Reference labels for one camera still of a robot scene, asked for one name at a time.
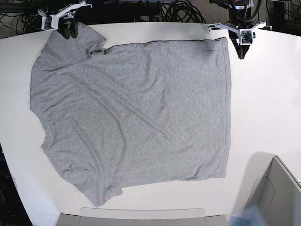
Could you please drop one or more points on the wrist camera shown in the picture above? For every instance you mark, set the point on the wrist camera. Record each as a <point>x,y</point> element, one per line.
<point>245,37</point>
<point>46,23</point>

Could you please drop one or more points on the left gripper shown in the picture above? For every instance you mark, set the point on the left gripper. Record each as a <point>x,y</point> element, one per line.
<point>242,49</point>

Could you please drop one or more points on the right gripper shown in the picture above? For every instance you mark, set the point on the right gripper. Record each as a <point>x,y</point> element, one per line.
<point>67,12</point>

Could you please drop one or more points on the grey T-shirt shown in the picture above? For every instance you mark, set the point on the grey T-shirt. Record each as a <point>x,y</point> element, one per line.
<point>132,114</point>

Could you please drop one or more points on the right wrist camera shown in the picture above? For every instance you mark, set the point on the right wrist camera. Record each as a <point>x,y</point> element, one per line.
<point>46,23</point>

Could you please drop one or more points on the white box at right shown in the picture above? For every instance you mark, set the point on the white box at right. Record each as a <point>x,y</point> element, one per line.
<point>275,199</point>

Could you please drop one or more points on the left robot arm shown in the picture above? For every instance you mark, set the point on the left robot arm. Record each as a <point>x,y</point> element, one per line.
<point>240,26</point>

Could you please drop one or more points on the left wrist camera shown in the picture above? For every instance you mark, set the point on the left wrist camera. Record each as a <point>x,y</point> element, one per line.
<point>245,37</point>

